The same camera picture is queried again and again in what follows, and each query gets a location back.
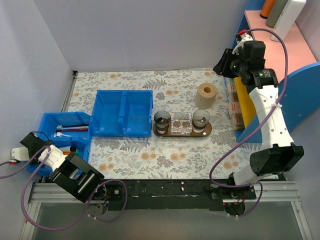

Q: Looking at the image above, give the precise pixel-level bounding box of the brown toilet paper roll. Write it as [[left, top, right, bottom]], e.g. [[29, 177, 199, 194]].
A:
[[195, 83, 218, 109]]

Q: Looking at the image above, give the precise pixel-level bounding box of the purple cable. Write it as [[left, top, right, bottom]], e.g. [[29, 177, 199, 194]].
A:
[[0, 146, 128, 231], [209, 27, 289, 218]]

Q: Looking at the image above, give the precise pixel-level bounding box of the black toothbrush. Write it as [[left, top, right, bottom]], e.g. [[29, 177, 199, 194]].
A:
[[56, 124, 89, 129]]

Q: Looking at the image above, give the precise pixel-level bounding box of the blue toiletry bin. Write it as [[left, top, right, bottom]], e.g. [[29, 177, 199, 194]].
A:
[[35, 111, 91, 162]]

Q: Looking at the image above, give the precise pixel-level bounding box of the clear acrylic holder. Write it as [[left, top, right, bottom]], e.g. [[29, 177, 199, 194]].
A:
[[170, 112, 193, 136]]

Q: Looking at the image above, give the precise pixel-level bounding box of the clear glass cup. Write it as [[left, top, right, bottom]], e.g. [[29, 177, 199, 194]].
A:
[[192, 109, 210, 133]]

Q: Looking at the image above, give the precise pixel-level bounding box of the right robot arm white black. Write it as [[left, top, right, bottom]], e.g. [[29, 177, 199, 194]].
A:
[[213, 40, 304, 199]]

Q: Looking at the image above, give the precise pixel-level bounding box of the white toothbrush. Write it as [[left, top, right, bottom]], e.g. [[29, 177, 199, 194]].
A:
[[52, 132, 73, 138]]

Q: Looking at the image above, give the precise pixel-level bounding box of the aluminium rail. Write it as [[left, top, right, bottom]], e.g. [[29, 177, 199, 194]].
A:
[[19, 181, 301, 240]]

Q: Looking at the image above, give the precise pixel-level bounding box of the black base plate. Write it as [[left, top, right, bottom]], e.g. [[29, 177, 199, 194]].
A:
[[101, 179, 224, 211]]

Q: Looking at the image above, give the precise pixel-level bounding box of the red toothbrush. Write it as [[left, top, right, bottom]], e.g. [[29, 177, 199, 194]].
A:
[[55, 127, 89, 133]]

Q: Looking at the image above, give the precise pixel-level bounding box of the orange bottle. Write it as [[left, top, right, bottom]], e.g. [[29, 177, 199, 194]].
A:
[[259, 0, 276, 19]]

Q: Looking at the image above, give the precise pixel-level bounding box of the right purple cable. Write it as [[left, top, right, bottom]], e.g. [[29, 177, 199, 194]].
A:
[[209, 27, 289, 218]]

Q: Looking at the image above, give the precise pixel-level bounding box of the blue double bin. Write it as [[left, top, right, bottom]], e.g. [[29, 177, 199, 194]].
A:
[[89, 90, 153, 138]]

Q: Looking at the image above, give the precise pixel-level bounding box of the oval wooden tray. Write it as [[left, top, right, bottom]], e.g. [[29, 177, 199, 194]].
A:
[[152, 118, 213, 138]]

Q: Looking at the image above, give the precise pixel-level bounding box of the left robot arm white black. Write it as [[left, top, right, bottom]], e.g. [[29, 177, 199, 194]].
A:
[[20, 132, 107, 203]]

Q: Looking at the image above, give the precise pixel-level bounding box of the grey bottle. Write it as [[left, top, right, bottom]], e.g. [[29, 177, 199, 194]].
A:
[[265, 0, 288, 28]]

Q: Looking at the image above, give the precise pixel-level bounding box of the colourful shelf unit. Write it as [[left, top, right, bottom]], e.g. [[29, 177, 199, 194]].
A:
[[223, 0, 320, 144]]

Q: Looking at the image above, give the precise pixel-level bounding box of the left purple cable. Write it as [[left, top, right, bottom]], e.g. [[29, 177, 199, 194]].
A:
[[0, 146, 128, 231]]

